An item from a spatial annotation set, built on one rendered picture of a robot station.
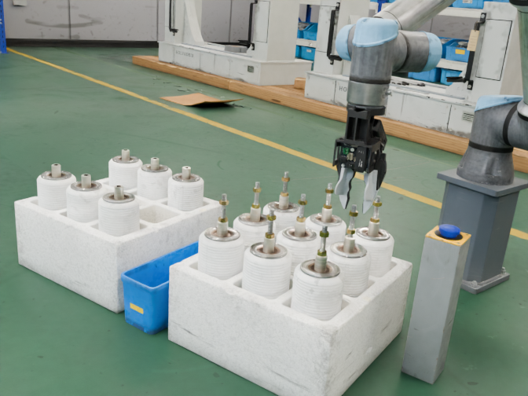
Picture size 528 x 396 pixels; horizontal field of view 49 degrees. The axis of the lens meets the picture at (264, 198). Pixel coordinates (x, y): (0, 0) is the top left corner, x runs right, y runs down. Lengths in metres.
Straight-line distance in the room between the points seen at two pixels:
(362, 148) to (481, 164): 0.64
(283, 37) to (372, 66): 3.67
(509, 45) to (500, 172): 1.75
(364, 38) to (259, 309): 0.53
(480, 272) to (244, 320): 0.79
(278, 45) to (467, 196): 3.22
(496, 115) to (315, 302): 0.78
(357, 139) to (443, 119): 2.40
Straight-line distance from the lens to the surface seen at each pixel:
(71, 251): 1.48
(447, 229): 1.16
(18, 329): 1.40
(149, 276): 1.40
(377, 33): 1.05
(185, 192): 1.53
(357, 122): 1.05
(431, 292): 1.20
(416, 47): 1.11
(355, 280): 1.17
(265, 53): 4.63
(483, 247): 1.68
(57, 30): 7.62
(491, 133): 1.63
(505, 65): 3.34
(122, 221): 1.38
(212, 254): 1.18
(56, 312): 1.45
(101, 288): 1.43
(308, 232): 1.25
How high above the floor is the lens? 0.72
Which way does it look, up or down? 19 degrees down
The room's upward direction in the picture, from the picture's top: 4 degrees clockwise
